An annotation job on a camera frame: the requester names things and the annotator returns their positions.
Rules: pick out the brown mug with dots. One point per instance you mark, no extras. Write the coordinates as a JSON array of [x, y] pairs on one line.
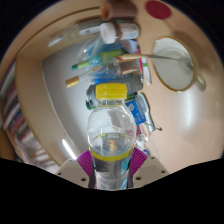
[[121, 10]]

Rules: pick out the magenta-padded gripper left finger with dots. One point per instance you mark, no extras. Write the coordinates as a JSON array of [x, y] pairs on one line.
[[70, 173]]

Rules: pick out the white cup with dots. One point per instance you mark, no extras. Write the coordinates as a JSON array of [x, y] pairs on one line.
[[173, 71]]

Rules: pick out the clear yellow-capped drink bottle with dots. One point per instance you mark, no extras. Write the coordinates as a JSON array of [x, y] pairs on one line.
[[111, 133]]

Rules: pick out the white jar with label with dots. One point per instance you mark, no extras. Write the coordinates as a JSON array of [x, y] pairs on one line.
[[120, 31]]

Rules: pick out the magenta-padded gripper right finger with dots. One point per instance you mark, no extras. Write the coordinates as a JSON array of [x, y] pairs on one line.
[[151, 171]]

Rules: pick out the grey shaker bottle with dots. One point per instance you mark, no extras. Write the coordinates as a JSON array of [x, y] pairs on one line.
[[133, 83]]

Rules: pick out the green-capped glass bottle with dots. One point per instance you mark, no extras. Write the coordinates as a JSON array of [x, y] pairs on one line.
[[100, 58]]

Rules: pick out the white tube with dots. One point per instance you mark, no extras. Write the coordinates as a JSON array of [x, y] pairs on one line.
[[146, 73]]

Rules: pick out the under-shelf light strip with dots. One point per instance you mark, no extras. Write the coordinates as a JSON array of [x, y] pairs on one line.
[[69, 149]]

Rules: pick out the tan-capped clear bottle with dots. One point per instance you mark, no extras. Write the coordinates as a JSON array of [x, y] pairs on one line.
[[80, 79]]

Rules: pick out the clear glass bottle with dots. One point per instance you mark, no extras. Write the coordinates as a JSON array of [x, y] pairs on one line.
[[73, 31]]

